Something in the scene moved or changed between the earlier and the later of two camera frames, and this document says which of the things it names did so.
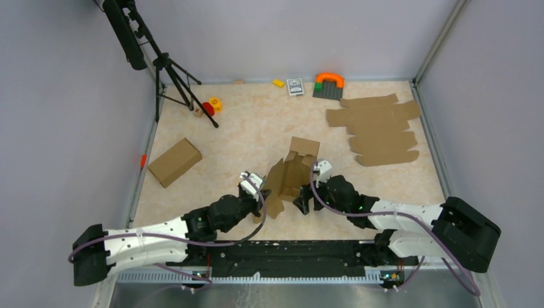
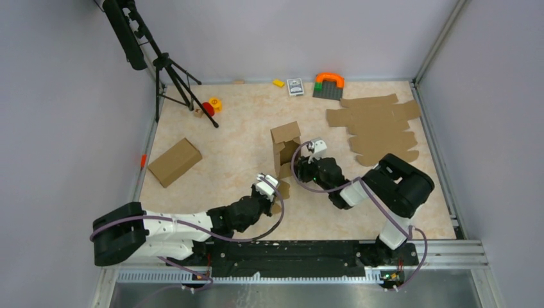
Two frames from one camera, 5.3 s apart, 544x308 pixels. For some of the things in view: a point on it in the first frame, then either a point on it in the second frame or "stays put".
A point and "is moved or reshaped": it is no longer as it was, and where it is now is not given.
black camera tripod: (142, 51) stays put
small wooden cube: (199, 113) stays put
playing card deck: (295, 86) stays put
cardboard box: (286, 179) is moved or reshaped
